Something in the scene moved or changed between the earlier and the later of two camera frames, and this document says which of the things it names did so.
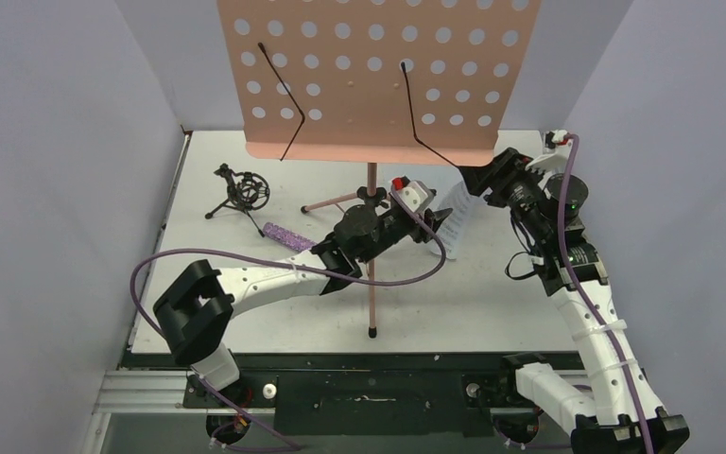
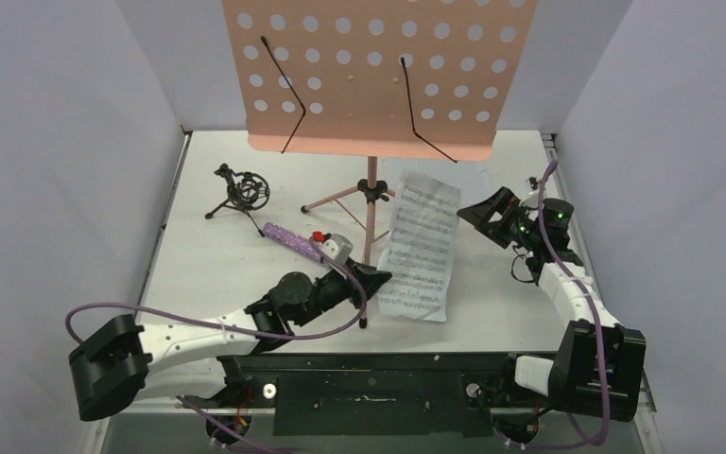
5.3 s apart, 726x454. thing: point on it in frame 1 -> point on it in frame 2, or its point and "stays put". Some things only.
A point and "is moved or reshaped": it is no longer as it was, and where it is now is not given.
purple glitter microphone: x=288 y=237 stays put
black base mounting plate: x=413 y=393 stays put
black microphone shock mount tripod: x=246 y=191 stays put
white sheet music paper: x=459 y=200 is moved or reshaped
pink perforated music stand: x=395 y=81 stays put
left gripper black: x=434 y=218 -> x=372 y=279
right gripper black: x=496 y=183 -> x=504 y=214
